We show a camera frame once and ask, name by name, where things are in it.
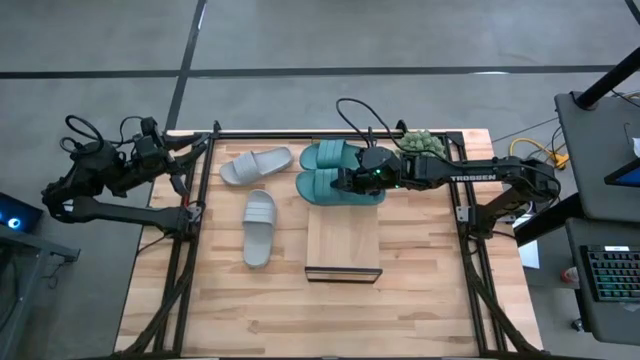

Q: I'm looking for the yellow cable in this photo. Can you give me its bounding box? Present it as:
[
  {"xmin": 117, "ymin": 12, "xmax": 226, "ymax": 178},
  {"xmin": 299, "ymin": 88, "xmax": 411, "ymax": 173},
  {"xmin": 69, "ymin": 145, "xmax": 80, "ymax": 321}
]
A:
[{"xmin": 508, "ymin": 136, "xmax": 571, "ymax": 171}]

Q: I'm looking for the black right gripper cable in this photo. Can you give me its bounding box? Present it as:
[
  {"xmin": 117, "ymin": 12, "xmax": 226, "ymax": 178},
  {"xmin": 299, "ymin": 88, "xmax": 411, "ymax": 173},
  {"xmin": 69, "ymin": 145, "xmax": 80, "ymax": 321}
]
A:
[{"xmin": 335, "ymin": 96, "xmax": 407, "ymax": 152}]

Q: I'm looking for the backlit black keyboard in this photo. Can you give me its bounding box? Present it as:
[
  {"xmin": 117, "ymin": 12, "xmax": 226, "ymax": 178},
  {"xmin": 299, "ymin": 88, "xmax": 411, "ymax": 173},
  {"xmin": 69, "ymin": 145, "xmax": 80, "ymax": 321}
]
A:
[{"xmin": 579, "ymin": 244, "xmax": 640, "ymax": 304}]

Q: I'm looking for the green rubber slide sandal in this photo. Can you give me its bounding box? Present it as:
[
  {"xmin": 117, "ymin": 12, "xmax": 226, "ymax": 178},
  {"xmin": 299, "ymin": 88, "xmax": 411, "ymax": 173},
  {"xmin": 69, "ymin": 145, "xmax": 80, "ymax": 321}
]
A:
[
  {"xmin": 298, "ymin": 138, "xmax": 370, "ymax": 172},
  {"xmin": 294, "ymin": 167, "xmax": 388, "ymax": 207}
]

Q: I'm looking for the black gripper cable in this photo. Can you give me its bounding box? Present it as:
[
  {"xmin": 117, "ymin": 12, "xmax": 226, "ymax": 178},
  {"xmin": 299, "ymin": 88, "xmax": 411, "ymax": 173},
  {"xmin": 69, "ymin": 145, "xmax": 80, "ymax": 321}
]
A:
[
  {"xmin": 335, "ymin": 96, "xmax": 407, "ymax": 152},
  {"xmin": 58, "ymin": 113, "xmax": 151, "ymax": 157}
]

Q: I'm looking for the small green potted plant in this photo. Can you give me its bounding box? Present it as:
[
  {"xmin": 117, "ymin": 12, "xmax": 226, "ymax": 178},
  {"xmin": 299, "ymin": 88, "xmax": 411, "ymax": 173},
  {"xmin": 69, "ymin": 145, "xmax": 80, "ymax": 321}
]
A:
[{"xmin": 396, "ymin": 128, "xmax": 448, "ymax": 158}]

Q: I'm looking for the grey metal stand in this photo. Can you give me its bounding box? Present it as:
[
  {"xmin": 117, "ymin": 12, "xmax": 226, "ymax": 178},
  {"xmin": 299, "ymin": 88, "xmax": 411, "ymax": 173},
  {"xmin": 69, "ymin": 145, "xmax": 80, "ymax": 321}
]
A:
[{"xmin": 0, "ymin": 223, "xmax": 81, "ymax": 360}]

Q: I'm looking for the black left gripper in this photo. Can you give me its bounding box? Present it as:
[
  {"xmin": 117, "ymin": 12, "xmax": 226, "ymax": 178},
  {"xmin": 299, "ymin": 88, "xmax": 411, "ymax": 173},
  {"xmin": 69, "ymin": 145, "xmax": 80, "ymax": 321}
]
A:
[{"xmin": 130, "ymin": 116, "xmax": 212, "ymax": 199}]

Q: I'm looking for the grey desk with pole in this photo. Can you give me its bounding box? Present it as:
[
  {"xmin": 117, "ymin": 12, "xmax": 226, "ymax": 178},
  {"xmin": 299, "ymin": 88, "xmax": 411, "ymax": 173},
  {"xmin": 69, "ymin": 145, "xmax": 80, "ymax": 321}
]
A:
[{"xmin": 553, "ymin": 91, "xmax": 640, "ymax": 224}]

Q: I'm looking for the blue-screen monitor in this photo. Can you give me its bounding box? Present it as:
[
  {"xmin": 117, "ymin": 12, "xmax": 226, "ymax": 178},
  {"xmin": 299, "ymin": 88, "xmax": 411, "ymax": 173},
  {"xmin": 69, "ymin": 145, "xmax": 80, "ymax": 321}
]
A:
[{"xmin": 603, "ymin": 156, "xmax": 640, "ymax": 189}]

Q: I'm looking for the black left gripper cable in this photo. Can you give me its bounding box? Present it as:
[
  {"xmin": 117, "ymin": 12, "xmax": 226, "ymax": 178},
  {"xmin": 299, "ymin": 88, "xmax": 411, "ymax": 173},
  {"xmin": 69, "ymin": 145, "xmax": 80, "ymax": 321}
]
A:
[{"xmin": 58, "ymin": 113, "xmax": 151, "ymax": 157}]

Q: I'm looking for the blue-lit computer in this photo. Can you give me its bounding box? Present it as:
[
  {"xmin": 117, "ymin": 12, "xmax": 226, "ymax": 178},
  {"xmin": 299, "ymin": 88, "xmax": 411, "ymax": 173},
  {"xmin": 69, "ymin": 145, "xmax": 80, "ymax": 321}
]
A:
[{"xmin": 0, "ymin": 191, "xmax": 47, "ymax": 235}]

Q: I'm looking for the grey keyboard desk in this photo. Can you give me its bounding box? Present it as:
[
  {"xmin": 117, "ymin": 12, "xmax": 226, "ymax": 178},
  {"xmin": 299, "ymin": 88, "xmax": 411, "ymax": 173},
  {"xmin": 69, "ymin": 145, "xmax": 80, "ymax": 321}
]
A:
[{"xmin": 564, "ymin": 217, "xmax": 640, "ymax": 347}]

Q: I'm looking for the white paper sheet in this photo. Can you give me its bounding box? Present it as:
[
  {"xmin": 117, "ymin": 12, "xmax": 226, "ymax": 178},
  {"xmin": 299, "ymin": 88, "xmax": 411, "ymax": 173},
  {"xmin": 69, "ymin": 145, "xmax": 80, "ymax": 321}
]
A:
[{"xmin": 517, "ymin": 241, "xmax": 542, "ymax": 270}]

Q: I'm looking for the black-framed wooden shelf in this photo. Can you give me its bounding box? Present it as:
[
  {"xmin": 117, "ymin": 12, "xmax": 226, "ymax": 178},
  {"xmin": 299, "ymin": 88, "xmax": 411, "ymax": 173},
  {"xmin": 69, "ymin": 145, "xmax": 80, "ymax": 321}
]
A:
[{"xmin": 303, "ymin": 141, "xmax": 384, "ymax": 285}]

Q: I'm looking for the black monitor pole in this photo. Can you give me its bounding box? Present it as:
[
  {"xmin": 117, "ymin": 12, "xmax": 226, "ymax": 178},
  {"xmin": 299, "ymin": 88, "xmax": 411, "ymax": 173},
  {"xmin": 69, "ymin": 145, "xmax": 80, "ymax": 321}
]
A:
[{"xmin": 573, "ymin": 46, "xmax": 640, "ymax": 111}]

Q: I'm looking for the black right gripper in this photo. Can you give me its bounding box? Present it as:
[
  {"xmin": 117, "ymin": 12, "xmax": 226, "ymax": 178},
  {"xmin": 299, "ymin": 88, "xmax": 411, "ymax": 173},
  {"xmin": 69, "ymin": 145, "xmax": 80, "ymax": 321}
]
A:
[{"xmin": 329, "ymin": 145, "xmax": 404, "ymax": 197}]

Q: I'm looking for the grey rubber slide sandal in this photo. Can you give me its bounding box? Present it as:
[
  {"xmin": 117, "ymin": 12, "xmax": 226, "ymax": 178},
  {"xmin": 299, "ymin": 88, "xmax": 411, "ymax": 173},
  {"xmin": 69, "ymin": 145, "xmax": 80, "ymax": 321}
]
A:
[
  {"xmin": 242, "ymin": 188, "xmax": 278, "ymax": 270},
  {"xmin": 218, "ymin": 146, "xmax": 295, "ymax": 187}
]

